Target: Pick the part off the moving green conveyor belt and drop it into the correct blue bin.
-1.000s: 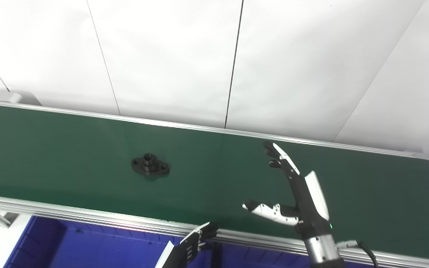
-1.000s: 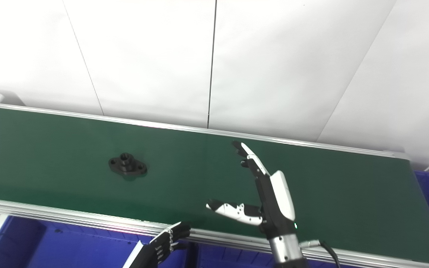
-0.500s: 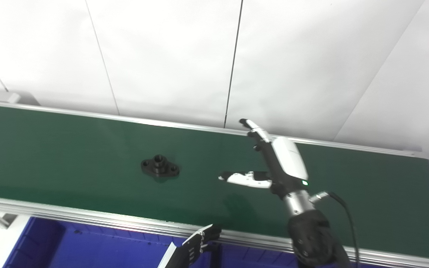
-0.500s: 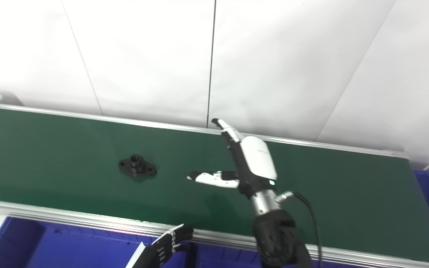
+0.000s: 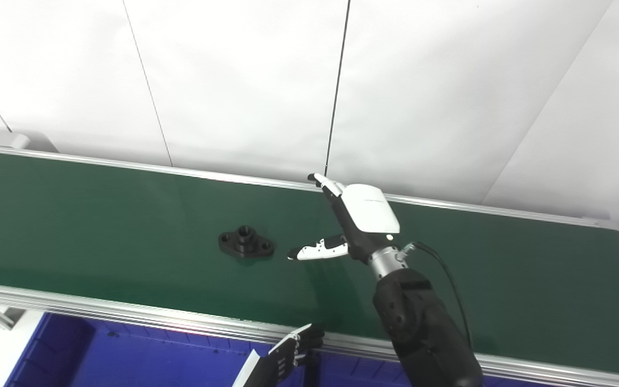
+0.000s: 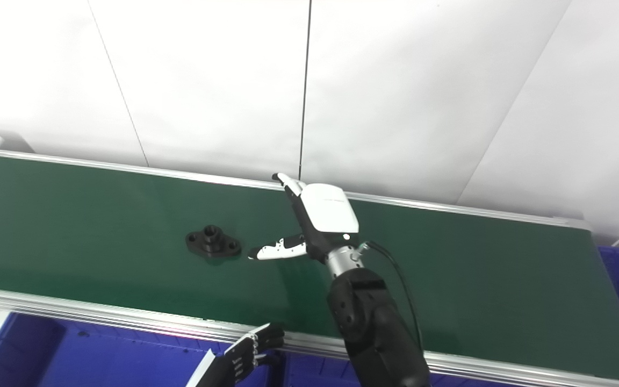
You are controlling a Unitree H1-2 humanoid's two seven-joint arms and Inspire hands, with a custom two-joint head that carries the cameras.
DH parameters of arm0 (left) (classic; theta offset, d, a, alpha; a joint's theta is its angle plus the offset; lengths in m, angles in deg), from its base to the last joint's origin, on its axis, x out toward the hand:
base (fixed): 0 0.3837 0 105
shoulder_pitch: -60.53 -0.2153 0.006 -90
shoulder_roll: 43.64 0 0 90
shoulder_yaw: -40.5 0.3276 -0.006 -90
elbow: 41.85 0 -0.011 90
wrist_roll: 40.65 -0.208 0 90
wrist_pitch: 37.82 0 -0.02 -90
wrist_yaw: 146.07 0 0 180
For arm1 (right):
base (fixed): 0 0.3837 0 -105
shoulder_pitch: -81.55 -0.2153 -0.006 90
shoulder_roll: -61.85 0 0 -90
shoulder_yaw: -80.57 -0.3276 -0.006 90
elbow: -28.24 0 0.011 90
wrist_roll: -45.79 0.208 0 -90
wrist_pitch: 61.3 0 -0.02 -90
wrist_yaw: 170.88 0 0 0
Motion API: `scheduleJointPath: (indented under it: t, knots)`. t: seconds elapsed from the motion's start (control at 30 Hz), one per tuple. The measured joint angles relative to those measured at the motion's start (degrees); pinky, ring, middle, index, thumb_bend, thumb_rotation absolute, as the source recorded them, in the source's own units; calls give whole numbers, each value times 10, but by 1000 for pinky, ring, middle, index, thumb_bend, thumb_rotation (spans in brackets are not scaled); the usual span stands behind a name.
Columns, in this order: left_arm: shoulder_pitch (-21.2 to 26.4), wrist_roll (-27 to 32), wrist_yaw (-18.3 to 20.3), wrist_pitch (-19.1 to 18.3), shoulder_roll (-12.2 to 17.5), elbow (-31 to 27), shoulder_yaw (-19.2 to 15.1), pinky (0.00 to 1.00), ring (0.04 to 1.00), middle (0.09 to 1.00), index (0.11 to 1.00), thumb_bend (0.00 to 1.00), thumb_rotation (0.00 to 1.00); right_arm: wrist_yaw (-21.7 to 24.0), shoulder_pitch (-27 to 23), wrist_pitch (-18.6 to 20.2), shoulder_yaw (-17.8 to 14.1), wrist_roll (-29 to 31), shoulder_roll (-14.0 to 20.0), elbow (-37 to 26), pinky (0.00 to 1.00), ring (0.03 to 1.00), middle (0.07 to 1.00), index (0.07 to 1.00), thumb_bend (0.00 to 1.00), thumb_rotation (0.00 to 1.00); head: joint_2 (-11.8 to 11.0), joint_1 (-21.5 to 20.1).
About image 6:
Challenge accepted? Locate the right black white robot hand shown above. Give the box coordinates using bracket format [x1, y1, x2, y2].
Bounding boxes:
[248, 173, 360, 264]

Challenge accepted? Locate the black flanged metal part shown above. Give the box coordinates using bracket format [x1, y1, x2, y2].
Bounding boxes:
[185, 225, 242, 261]

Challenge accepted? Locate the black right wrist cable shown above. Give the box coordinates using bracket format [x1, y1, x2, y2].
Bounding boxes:
[361, 240, 424, 353]

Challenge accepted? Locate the green conveyor belt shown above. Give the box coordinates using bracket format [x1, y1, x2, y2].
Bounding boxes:
[0, 145, 619, 387]
[0, 153, 619, 383]

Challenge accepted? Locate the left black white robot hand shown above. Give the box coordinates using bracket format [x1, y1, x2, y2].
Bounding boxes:
[186, 321, 286, 387]

